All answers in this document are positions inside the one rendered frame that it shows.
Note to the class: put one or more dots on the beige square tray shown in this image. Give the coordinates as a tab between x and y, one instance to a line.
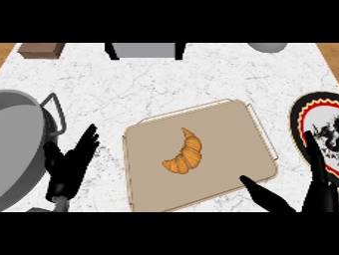
197	156

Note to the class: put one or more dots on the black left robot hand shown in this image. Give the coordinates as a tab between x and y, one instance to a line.
68	166

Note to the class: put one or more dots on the grey round object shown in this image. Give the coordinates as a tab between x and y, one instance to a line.
268	47

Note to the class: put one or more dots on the grey metal pot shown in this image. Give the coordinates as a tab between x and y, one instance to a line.
10	149

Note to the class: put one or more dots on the golden brown croissant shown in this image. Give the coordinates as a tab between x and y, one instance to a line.
185	154

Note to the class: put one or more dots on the brown wooden box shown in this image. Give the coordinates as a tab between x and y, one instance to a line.
40	50

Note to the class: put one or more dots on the dragon print plate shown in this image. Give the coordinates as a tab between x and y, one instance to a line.
331	142

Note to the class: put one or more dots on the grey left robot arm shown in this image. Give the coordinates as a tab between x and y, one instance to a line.
55	206

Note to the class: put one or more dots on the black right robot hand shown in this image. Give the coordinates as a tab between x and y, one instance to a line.
319	189

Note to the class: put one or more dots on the grey appliance with black legs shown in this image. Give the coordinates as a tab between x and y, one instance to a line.
145	50

